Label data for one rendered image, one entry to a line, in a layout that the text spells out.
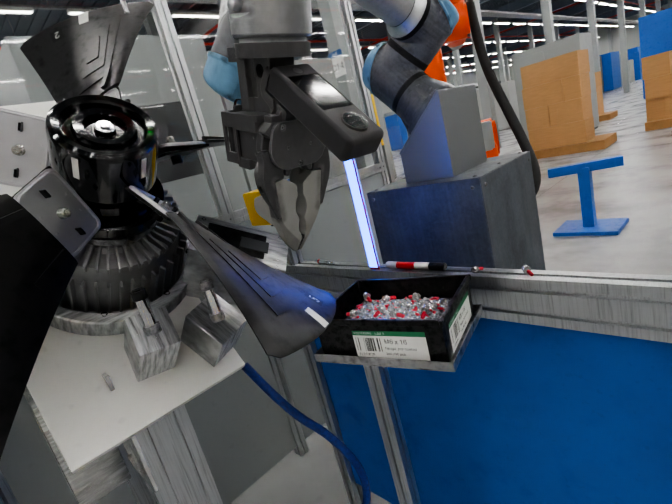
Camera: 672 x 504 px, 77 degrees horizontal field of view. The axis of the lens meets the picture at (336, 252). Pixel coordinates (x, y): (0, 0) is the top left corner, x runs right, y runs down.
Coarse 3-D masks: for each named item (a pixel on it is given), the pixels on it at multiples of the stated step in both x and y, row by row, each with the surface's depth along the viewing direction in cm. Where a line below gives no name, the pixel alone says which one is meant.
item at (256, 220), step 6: (252, 192) 107; (258, 192) 105; (246, 198) 110; (252, 198) 108; (246, 204) 111; (252, 204) 109; (252, 210) 110; (252, 216) 111; (258, 216) 109; (252, 222) 112; (258, 222) 110; (264, 222) 108
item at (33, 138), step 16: (0, 112) 50; (16, 112) 50; (0, 128) 50; (16, 128) 51; (32, 128) 51; (0, 144) 50; (16, 144) 51; (32, 144) 51; (0, 160) 51; (16, 160) 51; (32, 160) 52; (48, 160) 52; (0, 176) 51; (32, 176) 52
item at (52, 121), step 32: (96, 96) 52; (64, 128) 48; (128, 128) 51; (64, 160) 47; (96, 160) 47; (128, 160) 48; (96, 192) 50; (128, 192) 52; (160, 192) 61; (128, 224) 55
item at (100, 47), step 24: (72, 24) 69; (96, 24) 68; (120, 24) 67; (24, 48) 69; (48, 48) 68; (72, 48) 66; (96, 48) 64; (120, 48) 63; (48, 72) 66; (72, 72) 64; (96, 72) 62; (120, 72) 60; (72, 96) 62
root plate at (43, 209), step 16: (48, 176) 47; (32, 192) 45; (48, 192) 47; (64, 192) 49; (32, 208) 45; (48, 208) 47; (80, 208) 50; (48, 224) 47; (64, 224) 48; (80, 224) 50; (96, 224) 52; (64, 240) 48; (80, 240) 50
